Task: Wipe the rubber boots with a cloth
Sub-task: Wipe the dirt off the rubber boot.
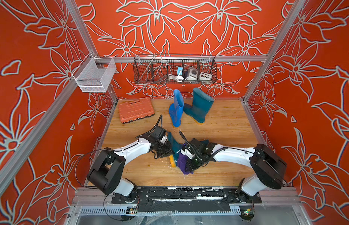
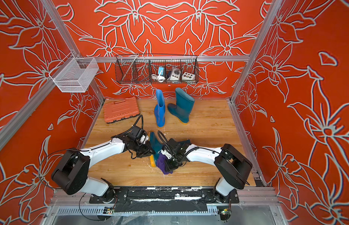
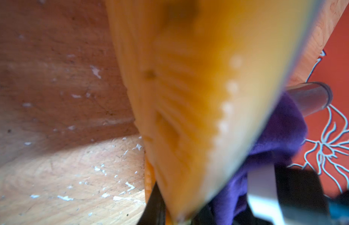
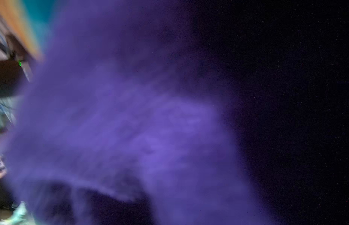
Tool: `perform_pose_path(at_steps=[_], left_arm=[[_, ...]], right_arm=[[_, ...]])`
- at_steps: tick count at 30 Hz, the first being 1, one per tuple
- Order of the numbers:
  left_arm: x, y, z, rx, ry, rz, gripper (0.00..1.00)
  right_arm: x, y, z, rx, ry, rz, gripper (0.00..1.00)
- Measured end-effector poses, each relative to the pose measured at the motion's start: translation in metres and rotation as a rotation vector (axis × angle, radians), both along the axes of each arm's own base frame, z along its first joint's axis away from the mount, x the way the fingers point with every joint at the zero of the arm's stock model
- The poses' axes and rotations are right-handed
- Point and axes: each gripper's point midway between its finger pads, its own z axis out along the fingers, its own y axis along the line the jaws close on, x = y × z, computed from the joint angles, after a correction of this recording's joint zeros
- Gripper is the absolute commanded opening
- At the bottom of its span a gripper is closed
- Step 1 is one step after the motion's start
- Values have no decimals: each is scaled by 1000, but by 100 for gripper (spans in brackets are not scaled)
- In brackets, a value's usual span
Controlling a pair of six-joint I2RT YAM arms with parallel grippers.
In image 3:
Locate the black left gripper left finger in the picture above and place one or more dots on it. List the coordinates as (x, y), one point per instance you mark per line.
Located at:
(155, 210)

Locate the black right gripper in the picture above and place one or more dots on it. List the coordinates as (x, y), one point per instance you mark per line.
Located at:
(283, 196)

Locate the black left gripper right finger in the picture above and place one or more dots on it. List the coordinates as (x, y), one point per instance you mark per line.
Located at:
(204, 217)

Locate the purple cloth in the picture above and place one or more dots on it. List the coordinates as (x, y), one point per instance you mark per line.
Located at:
(280, 140)

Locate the dark teal rubber boot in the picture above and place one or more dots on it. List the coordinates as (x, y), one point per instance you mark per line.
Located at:
(203, 79)

